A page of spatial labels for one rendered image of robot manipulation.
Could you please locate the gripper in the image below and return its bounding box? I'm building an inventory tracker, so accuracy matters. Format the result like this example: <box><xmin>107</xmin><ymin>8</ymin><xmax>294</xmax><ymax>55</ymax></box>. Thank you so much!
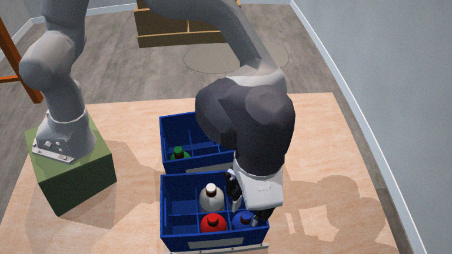
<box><xmin>224</xmin><ymin>166</ymin><xmax>275</xmax><ymax>227</ymax></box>

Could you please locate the blue bottle crate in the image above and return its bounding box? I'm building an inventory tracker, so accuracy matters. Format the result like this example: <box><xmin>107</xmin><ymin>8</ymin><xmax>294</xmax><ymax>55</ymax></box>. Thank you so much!
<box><xmin>160</xmin><ymin>170</ymin><xmax>270</xmax><ymax>252</ymax></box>
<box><xmin>161</xmin><ymin>111</ymin><xmax>235</xmax><ymax>174</ymax></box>

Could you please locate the white bottle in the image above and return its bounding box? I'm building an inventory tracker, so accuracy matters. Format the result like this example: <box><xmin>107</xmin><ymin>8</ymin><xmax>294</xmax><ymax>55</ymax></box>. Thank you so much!
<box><xmin>200</xmin><ymin>183</ymin><xmax>224</xmax><ymax>213</ymax></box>

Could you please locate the red bottle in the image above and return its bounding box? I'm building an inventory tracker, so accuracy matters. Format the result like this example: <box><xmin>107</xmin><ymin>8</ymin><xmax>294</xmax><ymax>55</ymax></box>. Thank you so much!
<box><xmin>200</xmin><ymin>213</ymin><xmax>227</xmax><ymax>233</ymax></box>

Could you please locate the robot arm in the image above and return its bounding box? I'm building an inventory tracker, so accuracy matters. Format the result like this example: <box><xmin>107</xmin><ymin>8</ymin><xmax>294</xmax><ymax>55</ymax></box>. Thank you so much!
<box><xmin>19</xmin><ymin>0</ymin><xmax>295</xmax><ymax>210</ymax></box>

